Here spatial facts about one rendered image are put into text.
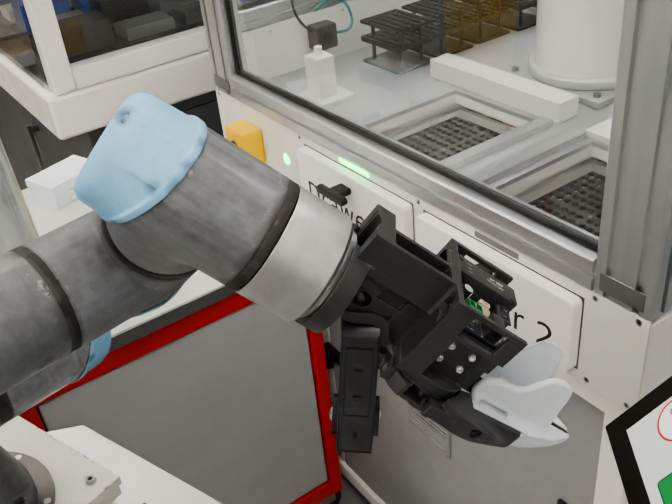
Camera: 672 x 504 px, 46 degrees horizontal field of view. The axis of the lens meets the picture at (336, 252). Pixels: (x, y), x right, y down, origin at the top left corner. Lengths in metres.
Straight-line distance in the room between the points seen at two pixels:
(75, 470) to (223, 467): 0.65
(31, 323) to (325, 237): 0.18
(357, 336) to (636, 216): 0.46
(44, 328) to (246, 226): 0.14
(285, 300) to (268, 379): 1.09
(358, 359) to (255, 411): 1.07
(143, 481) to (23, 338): 0.59
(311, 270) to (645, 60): 0.47
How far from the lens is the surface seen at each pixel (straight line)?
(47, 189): 1.70
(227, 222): 0.44
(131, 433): 1.45
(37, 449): 1.04
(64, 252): 0.51
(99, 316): 0.51
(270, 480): 1.71
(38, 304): 0.50
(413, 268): 0.47
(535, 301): 1.03
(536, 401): 0.54
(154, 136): 0.44
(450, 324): 0.47
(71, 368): 0.89
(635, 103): 0.84
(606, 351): 1.01
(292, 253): 0.45
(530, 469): 1.29
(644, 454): 0.74
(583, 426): 1.14
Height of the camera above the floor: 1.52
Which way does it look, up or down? 33 degrees down
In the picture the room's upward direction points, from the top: 6 degrees counter-clockwise
